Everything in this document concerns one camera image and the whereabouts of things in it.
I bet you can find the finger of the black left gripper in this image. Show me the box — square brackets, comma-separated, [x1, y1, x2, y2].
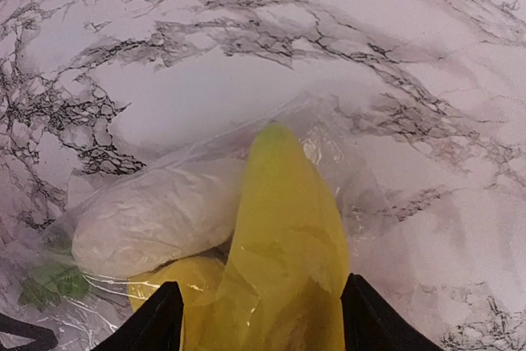
[0, 313, 58, 351]

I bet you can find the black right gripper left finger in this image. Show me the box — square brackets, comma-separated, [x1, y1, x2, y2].
[93, 282, 183, 351]

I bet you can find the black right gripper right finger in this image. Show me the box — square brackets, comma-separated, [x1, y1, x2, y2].
[340, 274, 441, 351]

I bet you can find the clear zip top bag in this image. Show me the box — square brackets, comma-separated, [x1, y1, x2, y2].
[1, 100, 412, 350]

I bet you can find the yellow fake banana bunch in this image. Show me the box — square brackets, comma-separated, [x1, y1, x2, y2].
[127, 123, 349, 350]

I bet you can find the white fake radish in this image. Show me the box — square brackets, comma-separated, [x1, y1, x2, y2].
[68, 158, 245, 279]

